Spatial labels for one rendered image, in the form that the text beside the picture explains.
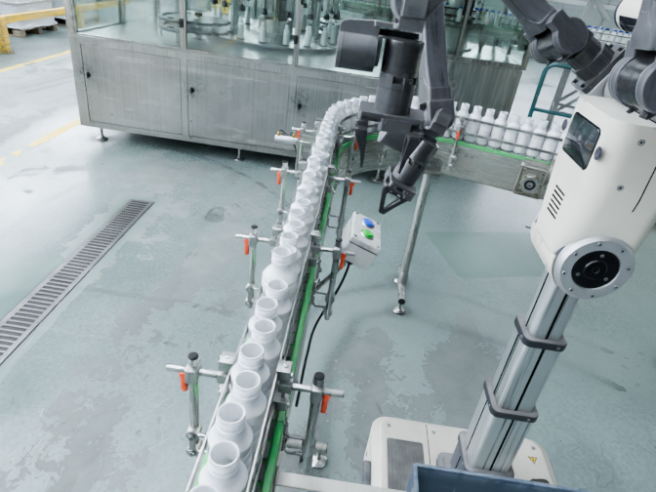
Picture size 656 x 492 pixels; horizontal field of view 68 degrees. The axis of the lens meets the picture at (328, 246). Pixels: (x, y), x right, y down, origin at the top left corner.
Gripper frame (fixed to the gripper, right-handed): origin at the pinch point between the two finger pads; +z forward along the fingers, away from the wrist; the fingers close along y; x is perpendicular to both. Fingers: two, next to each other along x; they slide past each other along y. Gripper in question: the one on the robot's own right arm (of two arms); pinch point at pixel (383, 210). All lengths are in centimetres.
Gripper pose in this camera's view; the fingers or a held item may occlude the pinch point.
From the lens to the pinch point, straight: 117.6
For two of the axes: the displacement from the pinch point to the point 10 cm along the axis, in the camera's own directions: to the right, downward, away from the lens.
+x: 8.9, 4.4, 1.6
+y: -0.9, 5.0, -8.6
